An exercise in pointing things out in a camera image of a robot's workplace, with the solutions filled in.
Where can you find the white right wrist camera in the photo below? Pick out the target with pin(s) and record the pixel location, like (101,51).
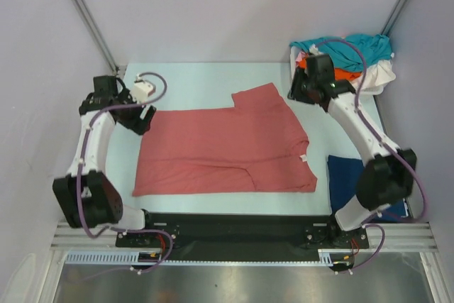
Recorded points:
(313,50)

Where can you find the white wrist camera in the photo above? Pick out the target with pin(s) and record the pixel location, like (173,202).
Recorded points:
(142,90)
(313,50)

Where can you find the pink polo shirt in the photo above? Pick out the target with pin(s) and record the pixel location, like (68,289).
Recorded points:
(257,145)

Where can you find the white slotted cable duct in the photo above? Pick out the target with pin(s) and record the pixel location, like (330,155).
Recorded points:
(138,258)

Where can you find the folded navy blue shirt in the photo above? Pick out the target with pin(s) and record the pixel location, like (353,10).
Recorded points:
(344,174)

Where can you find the aluminium frame rail front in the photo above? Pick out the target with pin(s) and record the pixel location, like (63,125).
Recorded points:
(399,238)

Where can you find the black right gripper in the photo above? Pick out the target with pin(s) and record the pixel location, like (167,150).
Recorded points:
(299,76)

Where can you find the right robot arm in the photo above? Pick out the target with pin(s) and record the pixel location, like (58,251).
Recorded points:
(388,174)

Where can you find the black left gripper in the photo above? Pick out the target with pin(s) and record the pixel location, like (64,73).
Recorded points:
(137,125)

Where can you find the white plastic laundry basket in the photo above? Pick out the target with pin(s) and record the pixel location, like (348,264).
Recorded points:
(297,54)

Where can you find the orange t shirt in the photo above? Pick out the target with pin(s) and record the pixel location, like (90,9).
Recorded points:
(338,72)

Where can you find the white t shirt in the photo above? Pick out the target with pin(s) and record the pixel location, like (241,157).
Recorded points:
(378,76)

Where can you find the teal t shirt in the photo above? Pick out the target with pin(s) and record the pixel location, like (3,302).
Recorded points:
(350,52)

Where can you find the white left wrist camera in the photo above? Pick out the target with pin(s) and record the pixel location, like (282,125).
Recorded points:
(142,90)

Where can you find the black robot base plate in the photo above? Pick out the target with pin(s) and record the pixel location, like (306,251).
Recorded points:
(244,238)

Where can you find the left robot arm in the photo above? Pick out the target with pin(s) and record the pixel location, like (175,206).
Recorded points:
(86,196)

